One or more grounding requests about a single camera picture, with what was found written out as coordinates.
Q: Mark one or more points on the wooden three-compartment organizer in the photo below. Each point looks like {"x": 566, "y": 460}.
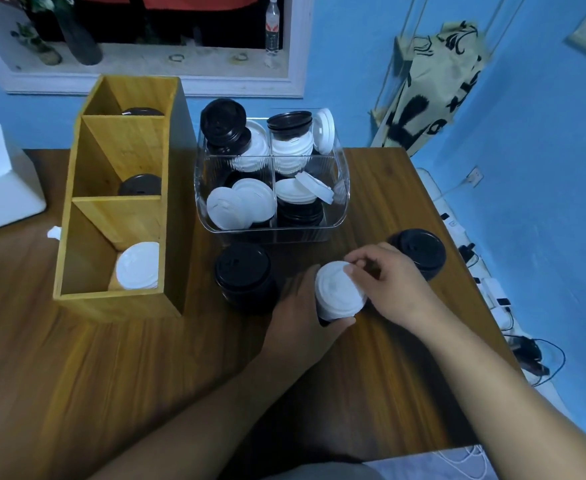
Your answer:
{"x": 118, "y": 302}

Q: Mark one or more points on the clear plastic container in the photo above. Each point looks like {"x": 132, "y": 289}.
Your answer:
{"x": 340, "y": 169}

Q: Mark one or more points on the white window frame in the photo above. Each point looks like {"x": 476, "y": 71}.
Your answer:
{"x": 173, "y": 84}

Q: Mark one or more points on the person's right hand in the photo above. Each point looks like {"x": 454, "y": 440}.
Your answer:
{"x": 403, "y": 289}

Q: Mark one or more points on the white wall socket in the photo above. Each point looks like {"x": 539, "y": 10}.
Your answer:
{"x": 474, "y": 177}

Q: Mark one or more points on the person's left forearm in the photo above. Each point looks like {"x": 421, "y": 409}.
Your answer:
{"x": 188, "y": 434}

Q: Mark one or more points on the small potted plant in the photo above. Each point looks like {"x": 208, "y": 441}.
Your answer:
{"x": 48, "y": 54}

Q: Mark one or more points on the person's right forearm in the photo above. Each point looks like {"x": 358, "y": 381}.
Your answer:
{"x": 512, "y": 409}

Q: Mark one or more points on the grey shirt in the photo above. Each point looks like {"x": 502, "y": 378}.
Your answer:
{"x": 323, "y": 472}

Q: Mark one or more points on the short stack of black lids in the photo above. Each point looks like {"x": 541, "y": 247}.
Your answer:
{"x": 420, "y": 249}

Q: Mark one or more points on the white foam box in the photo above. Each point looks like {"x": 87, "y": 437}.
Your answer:
{"x": 0, "y": 194}

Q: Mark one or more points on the pile of black and white cup lids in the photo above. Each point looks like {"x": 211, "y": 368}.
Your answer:
{"x": 228, "y": 207}

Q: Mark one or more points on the cream tote bag black print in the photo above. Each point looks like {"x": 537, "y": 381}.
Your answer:
{"x": 433, "y": 94}

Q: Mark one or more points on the dark glass vase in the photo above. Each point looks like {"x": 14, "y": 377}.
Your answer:
{"x": 80, "y": 44}

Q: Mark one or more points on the white domed cup lid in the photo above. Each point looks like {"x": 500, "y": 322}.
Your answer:
{"x": 338, "y": 294}

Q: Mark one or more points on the person's left hand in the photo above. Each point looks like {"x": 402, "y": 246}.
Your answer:
{"x": 293, "y": 339}

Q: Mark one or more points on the clear plastic water bottle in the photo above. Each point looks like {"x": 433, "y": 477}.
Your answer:
{"x": 272, "y": 24}

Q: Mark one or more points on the crumpled white tissue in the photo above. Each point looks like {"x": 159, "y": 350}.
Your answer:
{"x": 54, "y": 233}

